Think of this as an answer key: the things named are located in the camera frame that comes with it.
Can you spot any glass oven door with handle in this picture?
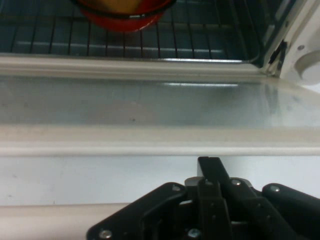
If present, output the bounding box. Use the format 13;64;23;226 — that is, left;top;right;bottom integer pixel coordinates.
0;55;320;240

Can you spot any yellow food item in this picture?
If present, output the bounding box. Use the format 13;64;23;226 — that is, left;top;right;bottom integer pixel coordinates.
103;0;141;15

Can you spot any red bowl with black rim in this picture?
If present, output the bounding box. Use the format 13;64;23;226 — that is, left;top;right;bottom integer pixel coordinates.
68;0;177;33

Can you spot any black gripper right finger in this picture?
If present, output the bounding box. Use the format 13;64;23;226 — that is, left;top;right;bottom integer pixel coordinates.
206;157;320;240

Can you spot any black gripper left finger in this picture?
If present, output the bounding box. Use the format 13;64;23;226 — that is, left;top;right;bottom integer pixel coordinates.
86;156;232;240

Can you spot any wire oven rack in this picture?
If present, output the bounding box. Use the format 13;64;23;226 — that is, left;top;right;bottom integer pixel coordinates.
0;0;263;60

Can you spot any cream toaster oven body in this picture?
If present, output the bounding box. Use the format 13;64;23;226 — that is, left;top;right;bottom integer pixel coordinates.
0;0;320;95

